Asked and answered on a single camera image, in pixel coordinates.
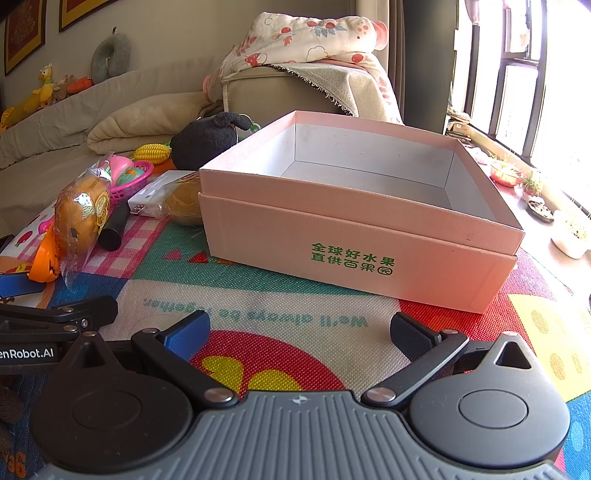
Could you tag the dark window frame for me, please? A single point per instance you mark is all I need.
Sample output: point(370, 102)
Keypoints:
point(542, 92)

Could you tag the small green potted plant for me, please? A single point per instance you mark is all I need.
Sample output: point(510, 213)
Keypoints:
point(532, 184)

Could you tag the black cylinder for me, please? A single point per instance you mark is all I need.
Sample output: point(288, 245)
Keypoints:
point(113, 230)

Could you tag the white plant pot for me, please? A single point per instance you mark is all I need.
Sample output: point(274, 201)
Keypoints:
point(568, 240)

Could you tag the red plant pot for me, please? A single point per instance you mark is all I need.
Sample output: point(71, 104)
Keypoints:
point(505, 175)

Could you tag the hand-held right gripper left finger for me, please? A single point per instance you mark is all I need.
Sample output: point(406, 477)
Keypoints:
point(187, 337)

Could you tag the wrapped round bun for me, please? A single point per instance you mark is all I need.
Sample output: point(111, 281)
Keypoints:
point(184, 203)

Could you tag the orange plastic toy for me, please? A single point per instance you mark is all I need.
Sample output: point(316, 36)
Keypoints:
point(44, 263)

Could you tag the pink toy basket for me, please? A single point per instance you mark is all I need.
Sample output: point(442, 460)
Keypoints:
point(135, 185)

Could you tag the pink plastic toy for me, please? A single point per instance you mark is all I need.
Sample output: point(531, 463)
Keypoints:
point(121, 164)

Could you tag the folded beige blanket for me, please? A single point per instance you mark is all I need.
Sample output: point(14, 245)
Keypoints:
point(138, 120)

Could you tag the yellow plush toy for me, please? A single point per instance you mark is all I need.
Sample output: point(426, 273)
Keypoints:
point(44, 87)

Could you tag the pink cardboard box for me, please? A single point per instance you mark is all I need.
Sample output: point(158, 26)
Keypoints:
point(323, 221)

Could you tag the grey fringed cloth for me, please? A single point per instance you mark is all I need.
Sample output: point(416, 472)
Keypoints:
point(351, 87)

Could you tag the small framed picture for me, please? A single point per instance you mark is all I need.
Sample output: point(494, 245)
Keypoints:
point(78, 11)

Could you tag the grey neck pillow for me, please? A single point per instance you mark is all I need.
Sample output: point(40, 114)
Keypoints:
point(111, 55)

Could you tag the colourful play mat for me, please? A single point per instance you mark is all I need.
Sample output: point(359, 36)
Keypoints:
point(277, 323)

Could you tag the beige sofa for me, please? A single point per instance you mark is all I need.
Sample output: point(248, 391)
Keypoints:
point(46, 175)

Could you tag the black plush toy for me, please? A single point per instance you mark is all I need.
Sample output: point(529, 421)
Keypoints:
point(203, 143)

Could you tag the orange plush carrot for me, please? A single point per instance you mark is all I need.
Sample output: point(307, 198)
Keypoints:
point(79, 85)

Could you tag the large framed picture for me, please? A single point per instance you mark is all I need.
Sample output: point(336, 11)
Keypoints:
point(25, 32)

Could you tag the dark curtain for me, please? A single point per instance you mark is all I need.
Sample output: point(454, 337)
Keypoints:
point(425, 69)

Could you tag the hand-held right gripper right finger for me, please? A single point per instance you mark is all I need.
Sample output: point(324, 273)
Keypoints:
point(411, 339)

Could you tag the dark dish on windowsill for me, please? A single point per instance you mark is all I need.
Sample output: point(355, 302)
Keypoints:
point(539, 210)

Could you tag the floral quilt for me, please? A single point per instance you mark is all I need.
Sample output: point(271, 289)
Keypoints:
point(300, 37)

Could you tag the packaged bread in clear wrapper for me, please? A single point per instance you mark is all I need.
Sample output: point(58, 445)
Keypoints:
point(78, 217)

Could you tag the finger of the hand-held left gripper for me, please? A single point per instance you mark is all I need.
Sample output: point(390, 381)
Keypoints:
point(18, 285)
point(87, 310)

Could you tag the brown plush toy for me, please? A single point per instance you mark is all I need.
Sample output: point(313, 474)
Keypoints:
point(59, 90)

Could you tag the packaged pastry in wrapper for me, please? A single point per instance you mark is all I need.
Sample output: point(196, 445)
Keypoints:
point(150, 194)

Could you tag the yellow toy corn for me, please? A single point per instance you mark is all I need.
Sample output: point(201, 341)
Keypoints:
point(152, 153)

